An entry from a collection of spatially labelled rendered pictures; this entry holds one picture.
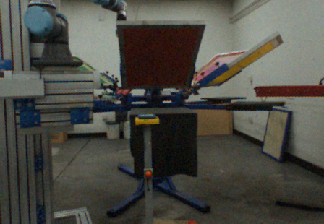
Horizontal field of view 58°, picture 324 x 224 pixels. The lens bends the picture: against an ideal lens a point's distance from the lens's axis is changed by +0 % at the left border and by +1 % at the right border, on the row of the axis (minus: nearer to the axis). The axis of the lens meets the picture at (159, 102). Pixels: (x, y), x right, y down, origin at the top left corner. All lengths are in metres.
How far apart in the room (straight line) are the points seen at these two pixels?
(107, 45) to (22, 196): 5.16
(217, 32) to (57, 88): 5.66
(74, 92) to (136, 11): 5.33
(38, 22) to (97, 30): 5.31
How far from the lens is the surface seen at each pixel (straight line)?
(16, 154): 1.71
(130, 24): 1.96
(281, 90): 2.66
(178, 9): 6.78
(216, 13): 6.94
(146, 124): 1.56
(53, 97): 1.48
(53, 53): 1.49
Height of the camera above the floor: 1.14
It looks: 3 degrees down
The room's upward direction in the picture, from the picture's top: 1 degrees counter-clockwise
